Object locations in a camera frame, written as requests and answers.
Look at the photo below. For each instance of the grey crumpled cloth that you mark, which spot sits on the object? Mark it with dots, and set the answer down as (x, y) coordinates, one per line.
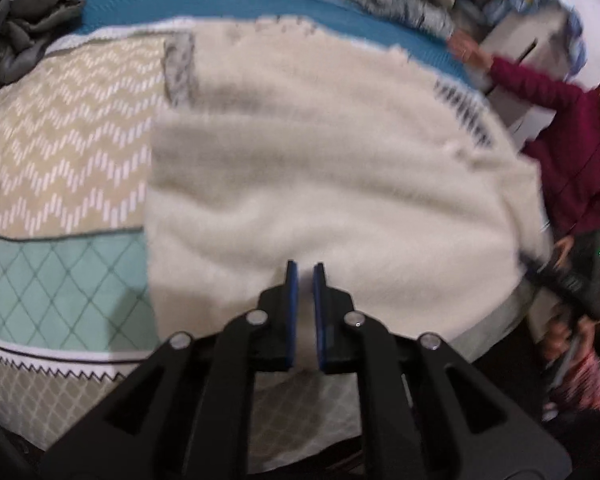
(35, 25)

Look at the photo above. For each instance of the person's pink patterned clothing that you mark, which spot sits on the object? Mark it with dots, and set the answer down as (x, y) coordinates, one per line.
(590, 385)

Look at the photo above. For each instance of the white spotted fleece garment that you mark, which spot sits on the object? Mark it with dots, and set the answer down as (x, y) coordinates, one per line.
(330, 185)

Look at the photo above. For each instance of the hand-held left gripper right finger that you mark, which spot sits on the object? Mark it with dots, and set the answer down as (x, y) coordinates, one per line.
(320, 310)

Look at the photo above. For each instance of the beige teal patterned bedspread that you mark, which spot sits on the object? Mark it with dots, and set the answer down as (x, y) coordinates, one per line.
(55, 135)

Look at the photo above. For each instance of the blue floral cloth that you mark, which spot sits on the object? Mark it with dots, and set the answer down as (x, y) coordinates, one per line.
(577, 40)

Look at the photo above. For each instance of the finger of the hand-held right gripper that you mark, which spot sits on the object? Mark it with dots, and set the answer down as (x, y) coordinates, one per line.
(537, 267)

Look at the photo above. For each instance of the white nightstand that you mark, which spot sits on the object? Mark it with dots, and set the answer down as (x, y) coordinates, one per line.
(525, 45)

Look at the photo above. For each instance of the person's right hand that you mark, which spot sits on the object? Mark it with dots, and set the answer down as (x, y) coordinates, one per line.
(563, 252)

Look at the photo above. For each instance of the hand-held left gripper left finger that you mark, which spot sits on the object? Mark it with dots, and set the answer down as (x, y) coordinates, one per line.
(293, 310)

